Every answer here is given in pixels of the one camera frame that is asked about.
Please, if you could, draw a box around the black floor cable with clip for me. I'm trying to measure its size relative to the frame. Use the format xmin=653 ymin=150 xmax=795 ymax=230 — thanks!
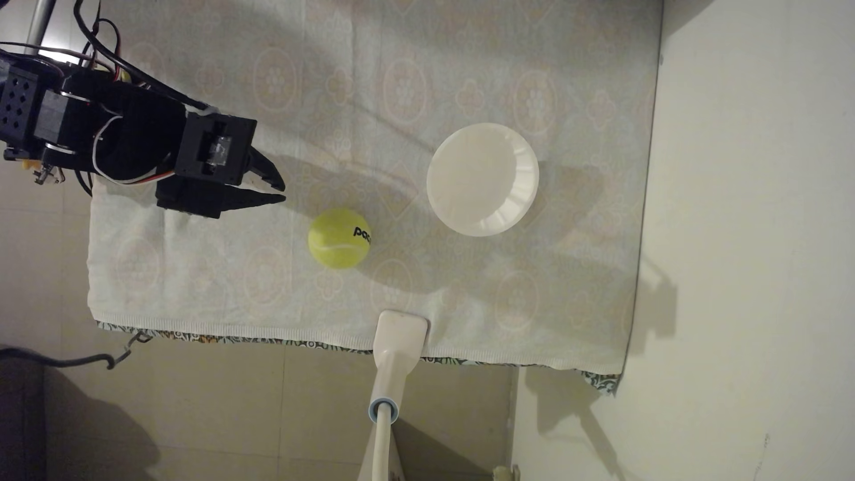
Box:
xmin=0 ymin=332 xmax=153 ymax=370

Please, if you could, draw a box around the pale patterned towel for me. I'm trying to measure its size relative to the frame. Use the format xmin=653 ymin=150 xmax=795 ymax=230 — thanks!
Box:
xmin=87 ymin=0 xmax=664 ymax=394

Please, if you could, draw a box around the white servo wire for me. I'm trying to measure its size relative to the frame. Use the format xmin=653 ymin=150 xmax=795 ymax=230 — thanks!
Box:
xmin=91 ymin=115 xmax=177 ymax=186

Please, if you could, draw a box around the black camera cable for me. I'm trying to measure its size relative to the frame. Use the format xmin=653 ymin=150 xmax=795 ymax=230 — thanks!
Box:
xmin=72 ymin=0 xmax=219 ymax=116

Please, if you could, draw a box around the black camera box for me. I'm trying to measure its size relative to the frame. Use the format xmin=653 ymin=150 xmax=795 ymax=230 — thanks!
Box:
xmin=175 ymin=111 xmax=259 ymax=187

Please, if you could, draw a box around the black yellow table clamp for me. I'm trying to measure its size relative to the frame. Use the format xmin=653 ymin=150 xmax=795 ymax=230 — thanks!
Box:
xmin=3 ymin=148 xmax=66 ymax=186

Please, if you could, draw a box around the grey metal pole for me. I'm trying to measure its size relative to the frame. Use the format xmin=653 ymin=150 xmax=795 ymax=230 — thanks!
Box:
xmin=23 ymin=0 xmax=58 ymax=56

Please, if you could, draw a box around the white round bowl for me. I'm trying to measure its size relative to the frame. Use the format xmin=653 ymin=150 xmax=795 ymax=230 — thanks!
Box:
xmin=426 ymin=122 xmax=541 ymax=238

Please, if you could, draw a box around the yellow tennis ball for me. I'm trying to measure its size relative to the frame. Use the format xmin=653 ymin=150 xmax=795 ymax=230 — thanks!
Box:
xmin=308 ymin=208 xmax=372 ymax=270

